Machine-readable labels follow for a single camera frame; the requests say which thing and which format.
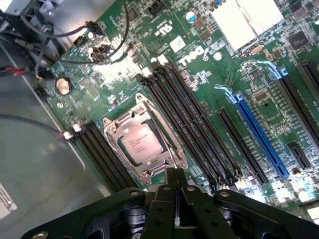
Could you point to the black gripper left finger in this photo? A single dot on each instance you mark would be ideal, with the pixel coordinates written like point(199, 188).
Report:
point(159, 214)

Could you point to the silver CPU in socket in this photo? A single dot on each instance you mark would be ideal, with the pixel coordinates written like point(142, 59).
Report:
point(112, 134)

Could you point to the silver blue cylinder capacitor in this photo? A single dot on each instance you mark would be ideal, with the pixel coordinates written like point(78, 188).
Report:
point(192, 17)

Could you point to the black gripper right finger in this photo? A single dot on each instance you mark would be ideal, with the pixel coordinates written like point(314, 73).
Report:
point(197, 214)

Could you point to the blue and black connector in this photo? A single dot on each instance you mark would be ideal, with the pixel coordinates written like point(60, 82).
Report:
point(94, 27)

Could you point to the grey metal PC case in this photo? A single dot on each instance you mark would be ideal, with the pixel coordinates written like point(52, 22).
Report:
point(37, 161)

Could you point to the large black chip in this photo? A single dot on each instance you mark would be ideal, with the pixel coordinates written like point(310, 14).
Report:
point(299, 40)

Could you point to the black header connector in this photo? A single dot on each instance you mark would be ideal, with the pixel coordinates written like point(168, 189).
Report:
point(156, 7)

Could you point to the small black expansion slot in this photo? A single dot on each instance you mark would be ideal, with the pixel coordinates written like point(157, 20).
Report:
point(299, 155)

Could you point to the thin metal locking lever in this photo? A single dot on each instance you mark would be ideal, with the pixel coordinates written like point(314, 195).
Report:
point(170, 152)

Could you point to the long black expansion slot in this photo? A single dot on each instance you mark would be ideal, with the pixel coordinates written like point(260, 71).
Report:
point(296, 99)
point(310, 72)

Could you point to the silver coin battery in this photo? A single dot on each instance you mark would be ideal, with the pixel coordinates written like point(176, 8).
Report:
point(63, 85)

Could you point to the silver heat sink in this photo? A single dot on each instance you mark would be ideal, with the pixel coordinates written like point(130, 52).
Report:
point(236, 22)

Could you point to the long blue expansion slot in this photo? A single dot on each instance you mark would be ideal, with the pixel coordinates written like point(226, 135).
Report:
point(261, 137)

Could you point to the green Dell motherboard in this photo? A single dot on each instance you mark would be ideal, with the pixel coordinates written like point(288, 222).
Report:
point(199, 82)

